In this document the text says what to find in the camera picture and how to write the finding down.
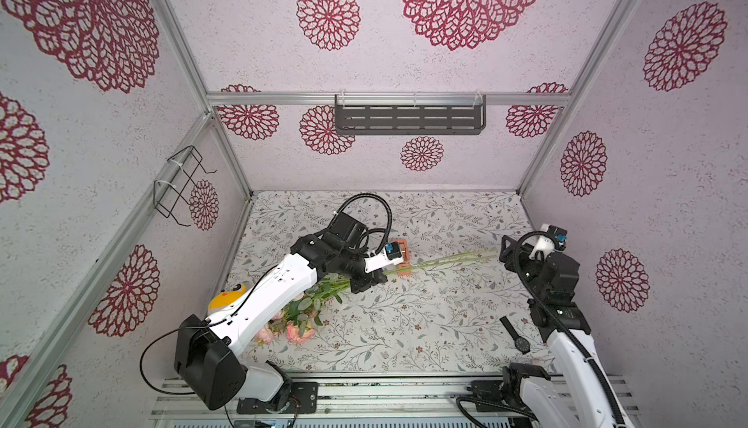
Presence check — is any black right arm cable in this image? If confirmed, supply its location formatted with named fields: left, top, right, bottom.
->
left=455, top=230, right=627, bottom=428

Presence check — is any pink artificial rose stem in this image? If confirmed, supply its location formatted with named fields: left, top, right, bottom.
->
left=282, top=286, right=347, bottom=344

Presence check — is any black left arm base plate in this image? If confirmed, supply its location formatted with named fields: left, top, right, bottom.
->
left=237, top=381, right=319, bottom=416

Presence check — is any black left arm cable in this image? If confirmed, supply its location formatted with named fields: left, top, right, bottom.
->
left=138, top=192, right=393, bottom=428

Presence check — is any dark grey wall shelf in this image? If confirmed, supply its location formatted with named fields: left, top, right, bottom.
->
left=333, top=95, right=487, bottom=136

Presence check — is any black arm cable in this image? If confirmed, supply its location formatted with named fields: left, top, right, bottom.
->
left=455, top=230, right=627, bottom=428
left=138, top=192, right=393, bottom=428

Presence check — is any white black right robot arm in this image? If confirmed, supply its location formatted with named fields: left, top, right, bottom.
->
left=500, top=227, right=634, bottom=427

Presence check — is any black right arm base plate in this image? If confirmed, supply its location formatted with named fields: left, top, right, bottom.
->
left=469, top=379, right=532, bottom=414

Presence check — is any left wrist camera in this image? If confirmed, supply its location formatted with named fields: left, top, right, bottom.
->
left=364, top=242, right=404, bottom=273

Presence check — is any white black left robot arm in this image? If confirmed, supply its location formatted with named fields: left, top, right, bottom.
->
left=175, top=214, right=403, bottom=410

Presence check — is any black wire wall basket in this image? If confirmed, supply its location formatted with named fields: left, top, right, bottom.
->
left=151, top=145, right=219, bottom=231

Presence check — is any yellow plush toy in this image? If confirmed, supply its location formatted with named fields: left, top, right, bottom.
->
left=208, top=283, right=249, bottom=315

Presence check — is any black wristwatch on table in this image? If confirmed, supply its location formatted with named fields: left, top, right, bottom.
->
left=500, top=316, right=531, bottom=355

